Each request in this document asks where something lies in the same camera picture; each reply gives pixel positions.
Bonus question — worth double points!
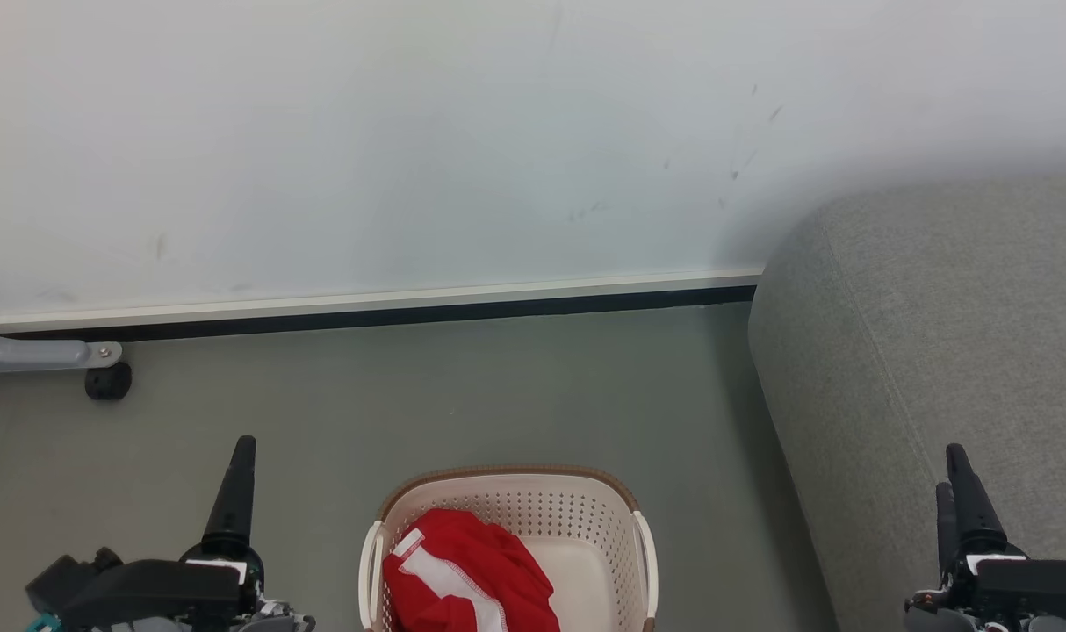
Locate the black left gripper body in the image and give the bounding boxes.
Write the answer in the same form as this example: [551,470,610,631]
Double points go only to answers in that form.
[63,544,267,629]

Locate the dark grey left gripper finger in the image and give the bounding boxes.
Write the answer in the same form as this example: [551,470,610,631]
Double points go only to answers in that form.
[203,434,258,550]

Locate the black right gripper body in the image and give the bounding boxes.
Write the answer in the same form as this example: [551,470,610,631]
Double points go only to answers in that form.
[907,535,1066,629]

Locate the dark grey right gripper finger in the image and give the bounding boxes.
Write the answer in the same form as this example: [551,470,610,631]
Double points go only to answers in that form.
[946,443,1009,555]
[936,481,961,577]

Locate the red garment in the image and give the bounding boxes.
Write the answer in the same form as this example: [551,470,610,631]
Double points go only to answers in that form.
[382,507,562,632]

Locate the grey fabric sofa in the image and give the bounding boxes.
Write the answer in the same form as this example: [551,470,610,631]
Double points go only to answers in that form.
[748,171,1066,632]

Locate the black caster wheel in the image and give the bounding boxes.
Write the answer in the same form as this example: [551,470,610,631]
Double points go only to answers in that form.
[85,362,133,402]

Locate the white and black baseboard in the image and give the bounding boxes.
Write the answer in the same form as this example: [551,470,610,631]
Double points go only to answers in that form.
[0,270,764,343]

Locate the grey metal stand leg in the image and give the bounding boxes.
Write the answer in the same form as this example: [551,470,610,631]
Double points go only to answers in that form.
[0,323,123,377]

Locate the cream perforated laundry basket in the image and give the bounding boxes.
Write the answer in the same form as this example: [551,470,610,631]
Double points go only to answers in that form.
[359,465,659,632]

